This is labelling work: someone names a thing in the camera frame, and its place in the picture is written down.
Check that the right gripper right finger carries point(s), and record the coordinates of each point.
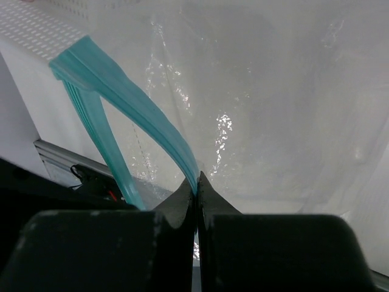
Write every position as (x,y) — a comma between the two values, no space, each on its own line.
(276,252)

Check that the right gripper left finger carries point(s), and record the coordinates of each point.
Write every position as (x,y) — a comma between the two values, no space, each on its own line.
(106,250)

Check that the clear zip top bag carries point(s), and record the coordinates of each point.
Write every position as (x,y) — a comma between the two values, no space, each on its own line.
(283,105)

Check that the white perforated plastic basket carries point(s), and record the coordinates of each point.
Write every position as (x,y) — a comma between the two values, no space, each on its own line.
(45,28)

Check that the aluminium mounting rail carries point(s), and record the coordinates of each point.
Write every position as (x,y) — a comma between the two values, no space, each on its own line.
(70,169)

